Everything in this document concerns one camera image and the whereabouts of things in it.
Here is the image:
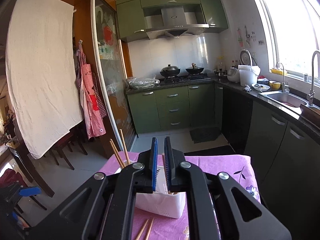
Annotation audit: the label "green cabinets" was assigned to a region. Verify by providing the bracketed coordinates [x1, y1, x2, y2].
[127, 82, 215, 134]
[116, 0, 228, 42]

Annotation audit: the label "yellow cup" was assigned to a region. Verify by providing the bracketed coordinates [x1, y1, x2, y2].
[269, 81, 281, 90]

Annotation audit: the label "green upper cabinets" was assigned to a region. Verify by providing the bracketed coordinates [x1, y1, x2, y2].
[116, 0, 228, 42]

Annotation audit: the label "red checkered apron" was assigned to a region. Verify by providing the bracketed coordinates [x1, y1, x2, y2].
[76, 40, 106, 139]

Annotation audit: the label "steel range hood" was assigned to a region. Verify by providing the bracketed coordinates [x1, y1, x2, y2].
[143, 4, 209, 40]

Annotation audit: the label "white hanging cloth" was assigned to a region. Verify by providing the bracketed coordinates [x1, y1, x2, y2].
[5, 0, 83, 159]

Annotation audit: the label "wooden chopstick in holder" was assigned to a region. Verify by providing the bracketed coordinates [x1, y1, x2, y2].
[119, 129, 131, 165]
[110, 139, 125, 168]

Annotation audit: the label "tall chrome faucet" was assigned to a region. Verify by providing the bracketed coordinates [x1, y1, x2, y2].
[307, 50, 320, 106]

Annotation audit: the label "purple floral tablecloth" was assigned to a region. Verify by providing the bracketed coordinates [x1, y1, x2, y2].
[98, 151, 262, 240]

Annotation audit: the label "wooden chopstick on table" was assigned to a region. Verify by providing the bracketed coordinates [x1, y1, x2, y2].
[135, 219, 149, 240]
[145, 218, 154, 240]

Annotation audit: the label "small chrome faucet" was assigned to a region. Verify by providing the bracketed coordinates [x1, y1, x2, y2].
[276, 62, 285, 93]

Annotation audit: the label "steel kitchen sink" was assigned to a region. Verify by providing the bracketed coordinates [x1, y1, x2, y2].
[260, 91, 308, 108]

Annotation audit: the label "green lower cabinets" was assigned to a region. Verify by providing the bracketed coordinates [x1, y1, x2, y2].
[127, 82, 215, 134]

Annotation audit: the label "white plastic utensil holder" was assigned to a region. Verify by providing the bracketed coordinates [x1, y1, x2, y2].
[113, 160, 187, 219]

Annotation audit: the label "window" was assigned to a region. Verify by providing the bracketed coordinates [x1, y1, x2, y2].
[255, 0, 319, 82]

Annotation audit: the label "sliding glass door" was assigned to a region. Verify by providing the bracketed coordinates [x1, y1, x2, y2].
[91, 0, 136, 151]

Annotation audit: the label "black open wok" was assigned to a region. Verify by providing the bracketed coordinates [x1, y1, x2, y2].
[185, 63, 204, 75]

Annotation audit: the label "dark wooden chair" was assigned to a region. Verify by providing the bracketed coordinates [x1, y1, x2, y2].
[48, 127, 88, 170]

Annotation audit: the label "dark floor mat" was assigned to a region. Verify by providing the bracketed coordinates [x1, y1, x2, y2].
[190, 127, 221, 144]

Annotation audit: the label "white rice cooker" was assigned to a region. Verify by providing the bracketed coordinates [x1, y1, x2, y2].
[238, 49, 261, 87]

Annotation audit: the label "gas stove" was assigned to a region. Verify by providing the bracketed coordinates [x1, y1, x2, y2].
[159, 74, 210, 85]

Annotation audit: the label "white bowl on counter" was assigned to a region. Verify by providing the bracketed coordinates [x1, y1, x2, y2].
[252, 83, 270, 93]

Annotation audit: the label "dark counter cabinets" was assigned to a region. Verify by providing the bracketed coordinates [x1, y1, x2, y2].
[215, 82, 319, 239]

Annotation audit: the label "black lidded wok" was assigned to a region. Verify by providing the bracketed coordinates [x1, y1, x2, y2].
[160, 64, 181, 78]

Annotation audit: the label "plastic bag on counter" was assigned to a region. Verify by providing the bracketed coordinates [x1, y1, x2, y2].
[126, 77, 160, 89]

